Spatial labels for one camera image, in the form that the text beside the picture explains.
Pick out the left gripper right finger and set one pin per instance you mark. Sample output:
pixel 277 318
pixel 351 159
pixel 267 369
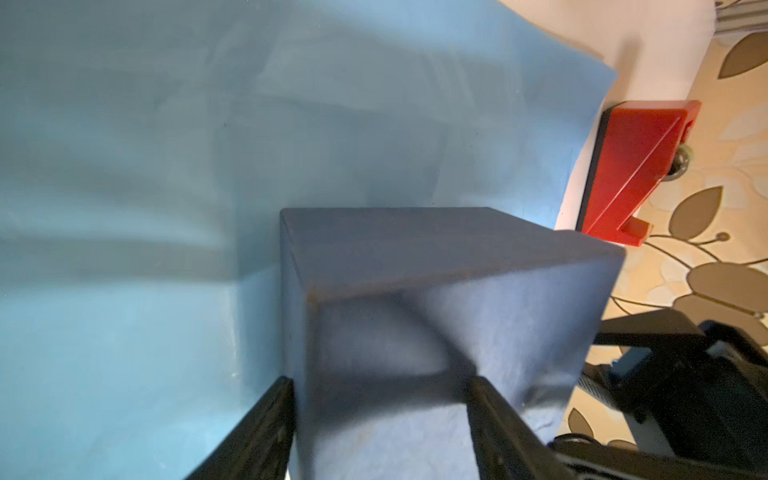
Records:
pixel 504 446

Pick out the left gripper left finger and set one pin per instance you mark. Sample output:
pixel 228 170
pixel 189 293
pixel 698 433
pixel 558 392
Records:
pixel 259 446

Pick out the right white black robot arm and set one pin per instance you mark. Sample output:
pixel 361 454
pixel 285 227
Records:
pixel 693 396

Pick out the red tape dispenser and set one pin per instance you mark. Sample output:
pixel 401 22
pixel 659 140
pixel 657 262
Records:
pixel 635 150

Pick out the dark blue gift box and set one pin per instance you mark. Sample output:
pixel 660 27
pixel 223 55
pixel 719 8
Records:
pixel 388 312

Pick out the light blue wrapping paper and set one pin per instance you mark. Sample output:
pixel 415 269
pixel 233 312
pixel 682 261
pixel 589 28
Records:
pixel 147 149

